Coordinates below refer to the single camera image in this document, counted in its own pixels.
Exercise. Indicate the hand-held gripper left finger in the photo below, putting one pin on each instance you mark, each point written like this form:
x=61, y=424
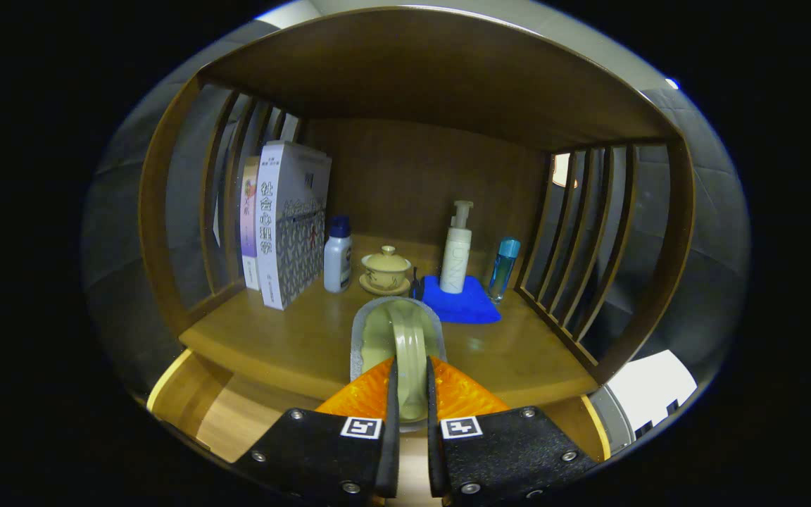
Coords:
x=390, y=451

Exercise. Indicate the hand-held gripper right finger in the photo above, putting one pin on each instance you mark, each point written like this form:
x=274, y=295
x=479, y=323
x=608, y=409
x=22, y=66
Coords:
x=435, y=451

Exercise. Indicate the wooden drawer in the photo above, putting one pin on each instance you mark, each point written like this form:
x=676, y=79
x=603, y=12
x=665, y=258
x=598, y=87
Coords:
x=236, y=415

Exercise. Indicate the wooden countertop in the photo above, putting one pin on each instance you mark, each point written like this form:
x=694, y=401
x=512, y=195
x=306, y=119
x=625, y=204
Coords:
x=293, y=338

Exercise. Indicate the brown wooden cabinet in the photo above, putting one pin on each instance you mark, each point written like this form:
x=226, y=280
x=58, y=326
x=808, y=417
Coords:
x=412, y=77

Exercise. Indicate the folded blue cloth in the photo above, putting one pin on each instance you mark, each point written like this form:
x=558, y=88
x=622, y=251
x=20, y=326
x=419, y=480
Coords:
x=462, y=308

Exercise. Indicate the yellow lidded tea cup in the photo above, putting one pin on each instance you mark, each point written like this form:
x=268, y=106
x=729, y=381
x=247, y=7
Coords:
x=385, y=271

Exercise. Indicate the white pump bottle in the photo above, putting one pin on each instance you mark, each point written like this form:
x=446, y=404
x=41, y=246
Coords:
x=455, y=260

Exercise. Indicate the blue glass bottle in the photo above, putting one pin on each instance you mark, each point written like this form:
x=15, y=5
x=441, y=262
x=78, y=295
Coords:
x=503, y=271

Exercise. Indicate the white bottle blue cap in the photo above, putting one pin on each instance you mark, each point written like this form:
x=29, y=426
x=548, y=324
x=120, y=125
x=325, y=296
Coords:
x=337, y=260

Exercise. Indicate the thick white book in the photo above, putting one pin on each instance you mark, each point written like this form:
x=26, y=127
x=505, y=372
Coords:
x=268, y=232

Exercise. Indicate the thin purple pink book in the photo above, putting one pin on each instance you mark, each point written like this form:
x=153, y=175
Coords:
x=249, y=225

